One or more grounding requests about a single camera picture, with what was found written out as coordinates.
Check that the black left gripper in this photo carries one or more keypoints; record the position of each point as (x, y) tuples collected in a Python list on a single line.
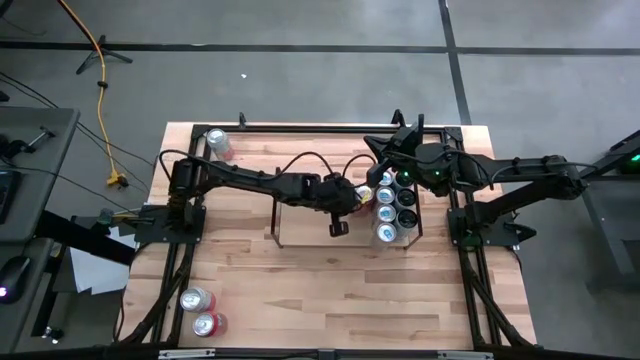
[(337, 195)]

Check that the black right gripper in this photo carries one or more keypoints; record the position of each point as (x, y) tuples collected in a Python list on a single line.
[(414, 147)]

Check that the red beverage can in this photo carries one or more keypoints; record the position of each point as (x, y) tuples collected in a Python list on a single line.
[(364, 194), (204, 324)]

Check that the white Celsius can black lid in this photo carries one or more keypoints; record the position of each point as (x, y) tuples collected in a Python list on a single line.
[(406, 197), (404, 179), (407, 218)]

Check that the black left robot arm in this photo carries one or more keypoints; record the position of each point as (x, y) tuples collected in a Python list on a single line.
[(250, 180)]

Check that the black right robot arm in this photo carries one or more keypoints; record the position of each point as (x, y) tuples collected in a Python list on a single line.
[(525, 165)]

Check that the small black table clamp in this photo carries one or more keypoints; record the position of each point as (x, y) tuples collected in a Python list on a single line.
[(398, 120), (243, 121)]

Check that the white and red can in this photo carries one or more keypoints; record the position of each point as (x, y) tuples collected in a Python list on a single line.
[(216, 136)]

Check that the pink red can silver lid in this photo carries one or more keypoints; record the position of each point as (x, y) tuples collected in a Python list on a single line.
[(194, 299)]

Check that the black metal cart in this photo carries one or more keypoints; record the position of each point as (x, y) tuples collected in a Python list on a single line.
[(606, 235)]

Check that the white paper sheets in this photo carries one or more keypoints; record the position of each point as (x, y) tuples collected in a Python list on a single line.
[(95, 270)]

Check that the black tripod stand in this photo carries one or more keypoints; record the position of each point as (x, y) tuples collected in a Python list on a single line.
[(102, 50)]

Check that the grey side desk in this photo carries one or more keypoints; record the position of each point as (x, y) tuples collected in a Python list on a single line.
[(45, 165)]

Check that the black desk clamp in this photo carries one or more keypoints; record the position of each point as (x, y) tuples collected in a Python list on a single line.
[(20, 146)]

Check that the black keyboard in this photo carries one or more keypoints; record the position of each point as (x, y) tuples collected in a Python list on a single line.
[(7, 195)]

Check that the black computer mouse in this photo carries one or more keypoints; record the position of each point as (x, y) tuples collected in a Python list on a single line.
[(14, 275)]

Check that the clear tray with dark frame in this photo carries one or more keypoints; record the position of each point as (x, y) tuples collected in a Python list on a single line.
[(310, 231)]

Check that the black aluminium rig frame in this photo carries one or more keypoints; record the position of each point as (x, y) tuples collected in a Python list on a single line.
[(325, 129)]

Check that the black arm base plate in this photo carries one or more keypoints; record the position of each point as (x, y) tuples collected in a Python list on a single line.
[(150, 232), (502, 217)]

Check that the silver metal bracket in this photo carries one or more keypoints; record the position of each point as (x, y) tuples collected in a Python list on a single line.
[(465, 355), (185, 354)]

